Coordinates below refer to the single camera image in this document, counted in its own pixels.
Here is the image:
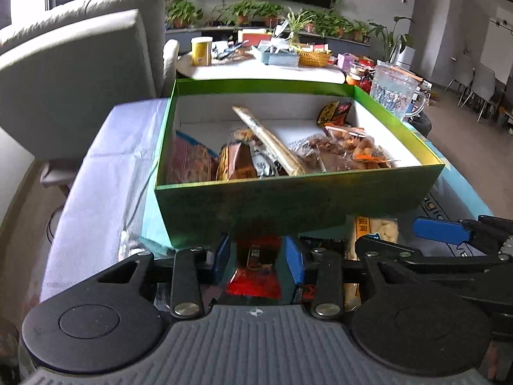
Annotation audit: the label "brown blue-topped snack packet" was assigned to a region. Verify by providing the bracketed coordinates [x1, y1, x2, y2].
[165, 129, 220, 185]

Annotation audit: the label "yellow woven basket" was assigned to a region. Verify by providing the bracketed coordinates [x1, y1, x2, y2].
[297, 45, 333, 67]

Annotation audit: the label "potted green plant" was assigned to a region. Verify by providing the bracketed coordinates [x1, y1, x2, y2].
[316, 12, 354, 37]
[222, 2, 257, 27]
[165, 0, 203, 29]
[350, 20, 372, 43]
[256, 3, 283, 25]

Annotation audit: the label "black floor cable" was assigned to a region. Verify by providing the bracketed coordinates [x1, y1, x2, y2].
[46, 204, 65, 246]

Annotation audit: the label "red snack packet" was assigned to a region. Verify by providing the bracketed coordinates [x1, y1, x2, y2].
[226, 236, 283, 300]

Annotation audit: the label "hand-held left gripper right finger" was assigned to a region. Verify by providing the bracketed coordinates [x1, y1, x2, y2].
[283, 233, 426, 322]

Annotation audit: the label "grey armchair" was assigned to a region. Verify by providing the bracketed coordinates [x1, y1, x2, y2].
[0, 0, 181, 194]

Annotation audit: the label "blue plastic tray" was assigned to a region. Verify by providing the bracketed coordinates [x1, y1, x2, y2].
[252, 44, 301, 67]

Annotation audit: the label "white oval coffee table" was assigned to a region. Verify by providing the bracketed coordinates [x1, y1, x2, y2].
[176, 46, 346, 85]

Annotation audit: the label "glass pitcher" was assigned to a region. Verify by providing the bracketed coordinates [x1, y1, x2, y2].
[368, 61, 426, 122]

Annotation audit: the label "large leafy floor plant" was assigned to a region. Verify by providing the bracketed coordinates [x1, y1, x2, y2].
[366, 16, 416, 63]

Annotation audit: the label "silver snack packet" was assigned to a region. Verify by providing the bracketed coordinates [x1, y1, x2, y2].
[252, 146, 290, 178]

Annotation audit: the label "small orange snack packet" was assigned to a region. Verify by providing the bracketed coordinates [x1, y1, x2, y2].
[230, 128, 261, 146]

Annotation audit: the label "red snack bag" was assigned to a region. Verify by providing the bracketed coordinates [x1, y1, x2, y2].
[357, 59, 378, 93]

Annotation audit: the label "grey dining chair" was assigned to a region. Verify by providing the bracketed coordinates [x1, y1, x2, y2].
[445, 54, 476, 107]
[467, 64, 500, 123]

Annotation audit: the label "green cardboard box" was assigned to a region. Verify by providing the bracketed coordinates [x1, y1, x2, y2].
[154, 78, 447, 250]

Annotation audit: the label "black yellow snack packet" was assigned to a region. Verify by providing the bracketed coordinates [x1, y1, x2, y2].
[316, 101, 353, 128]

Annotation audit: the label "yellow canister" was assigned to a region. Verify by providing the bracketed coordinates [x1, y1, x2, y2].
[191, 37, 213, 67]

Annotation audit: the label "scattered small packets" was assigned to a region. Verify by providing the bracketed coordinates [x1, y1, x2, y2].
[212, 40, 253, 62]

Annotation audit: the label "pale nut snack packet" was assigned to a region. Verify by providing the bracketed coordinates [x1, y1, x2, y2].
[345, 216, 400, 314]

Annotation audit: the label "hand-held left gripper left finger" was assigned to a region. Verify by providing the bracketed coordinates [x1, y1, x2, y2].
[96, 232, 233, 321]

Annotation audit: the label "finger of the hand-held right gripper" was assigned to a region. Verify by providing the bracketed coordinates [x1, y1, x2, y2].
[355, 234, 426, 267]
[414, 215, 513, 250]

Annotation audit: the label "orange cardboard box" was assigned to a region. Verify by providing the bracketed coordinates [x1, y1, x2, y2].
[237, 29, 267, 45]

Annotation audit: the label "spider plant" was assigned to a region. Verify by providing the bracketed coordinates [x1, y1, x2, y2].
[281, 7, 317, 45]

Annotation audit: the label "white air purifier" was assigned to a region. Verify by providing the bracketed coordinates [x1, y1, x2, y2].
[395, 46, 416, 67]

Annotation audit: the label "long tan snack packet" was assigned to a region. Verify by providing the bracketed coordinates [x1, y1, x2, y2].
[232, 106, 309, 177]

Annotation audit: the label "clear brown snack packet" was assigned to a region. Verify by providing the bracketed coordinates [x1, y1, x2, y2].
[288, 136, 364, 174]

